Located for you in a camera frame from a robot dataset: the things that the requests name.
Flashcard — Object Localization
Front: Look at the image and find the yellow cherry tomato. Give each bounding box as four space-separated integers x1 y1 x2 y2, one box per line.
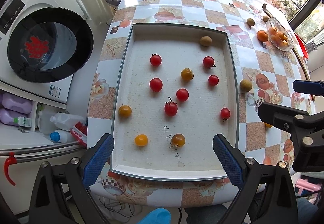
170 134 186 148
134 134 148 147

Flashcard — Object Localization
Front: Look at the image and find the brown longan fruit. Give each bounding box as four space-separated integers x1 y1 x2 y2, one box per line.
200 35 213 47

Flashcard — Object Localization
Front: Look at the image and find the red cherry tomato with stem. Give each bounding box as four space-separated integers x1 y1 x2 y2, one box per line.
164 97 178 117

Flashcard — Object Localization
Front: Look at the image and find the blue gloved left hand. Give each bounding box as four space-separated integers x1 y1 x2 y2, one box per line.
138 208 171 224

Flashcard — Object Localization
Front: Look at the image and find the red plastic dustpan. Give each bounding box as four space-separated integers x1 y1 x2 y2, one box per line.
295 33 309 59

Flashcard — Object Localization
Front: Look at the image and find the glass fruit bowl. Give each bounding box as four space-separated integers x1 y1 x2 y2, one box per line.
266 17 293 51

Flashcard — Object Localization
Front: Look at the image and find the white foam tray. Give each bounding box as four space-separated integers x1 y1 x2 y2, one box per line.
110 23 239 181

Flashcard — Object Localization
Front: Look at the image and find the white washing machine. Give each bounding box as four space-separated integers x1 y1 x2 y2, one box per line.
1 0 93 103

